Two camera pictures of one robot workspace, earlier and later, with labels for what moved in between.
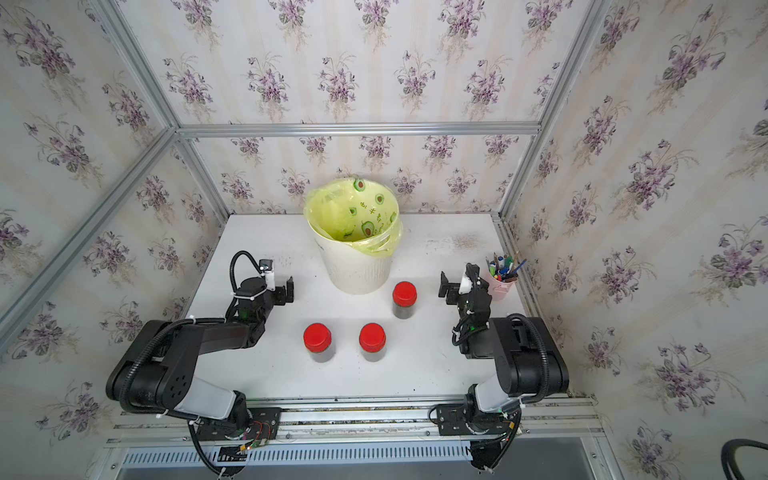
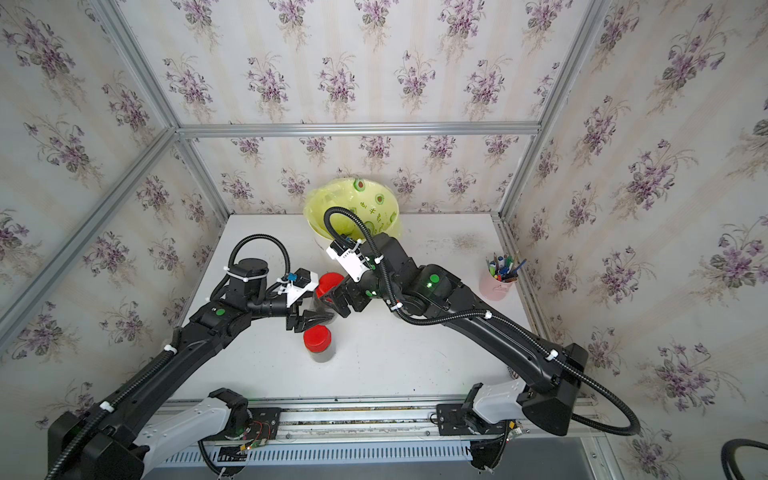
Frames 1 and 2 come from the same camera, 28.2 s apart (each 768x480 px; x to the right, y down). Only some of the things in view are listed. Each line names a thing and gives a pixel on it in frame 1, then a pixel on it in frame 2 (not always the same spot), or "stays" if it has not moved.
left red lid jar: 318,341 stays
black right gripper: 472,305 to 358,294
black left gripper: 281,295 to 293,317
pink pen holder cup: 498,290 stays
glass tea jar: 372,340 to 320,304
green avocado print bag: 357,211 stays
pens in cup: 505,268 stays
